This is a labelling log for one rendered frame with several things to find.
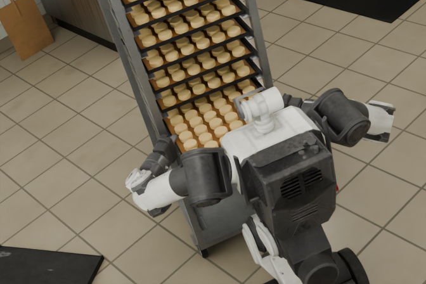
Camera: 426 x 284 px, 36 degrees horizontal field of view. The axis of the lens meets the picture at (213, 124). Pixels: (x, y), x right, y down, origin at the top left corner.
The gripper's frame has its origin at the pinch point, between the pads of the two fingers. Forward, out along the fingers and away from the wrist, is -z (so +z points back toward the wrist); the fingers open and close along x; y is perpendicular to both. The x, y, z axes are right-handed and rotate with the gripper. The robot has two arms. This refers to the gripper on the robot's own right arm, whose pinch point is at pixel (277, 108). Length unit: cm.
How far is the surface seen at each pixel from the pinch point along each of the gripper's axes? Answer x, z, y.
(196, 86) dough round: 10.8, -29.6, 4.5
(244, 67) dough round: 10.7, -15.4, -9.5
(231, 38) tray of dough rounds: 28.0, -14.6, -3.7
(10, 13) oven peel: -44, -263, -127
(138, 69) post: 32, -38, 24
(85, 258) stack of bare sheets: -76, -99, 36
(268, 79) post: 6.6, -5.6, -8.4
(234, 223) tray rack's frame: -62, -28, 9
